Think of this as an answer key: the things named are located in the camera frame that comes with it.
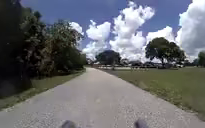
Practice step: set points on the round dark tree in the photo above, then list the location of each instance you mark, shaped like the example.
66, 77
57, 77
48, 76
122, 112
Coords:
108, 57

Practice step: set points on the grey paved path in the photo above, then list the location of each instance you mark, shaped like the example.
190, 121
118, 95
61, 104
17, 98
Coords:
96, 96

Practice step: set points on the large spreading tree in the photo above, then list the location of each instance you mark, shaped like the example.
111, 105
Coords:
163, 48

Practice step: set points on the robot's own part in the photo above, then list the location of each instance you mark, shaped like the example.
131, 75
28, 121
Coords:
140, 124
68, 124

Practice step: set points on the wide grass field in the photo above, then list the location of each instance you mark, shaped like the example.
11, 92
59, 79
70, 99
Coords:
176, 83

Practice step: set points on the dense row of trees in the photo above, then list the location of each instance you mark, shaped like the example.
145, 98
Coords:
23, 50

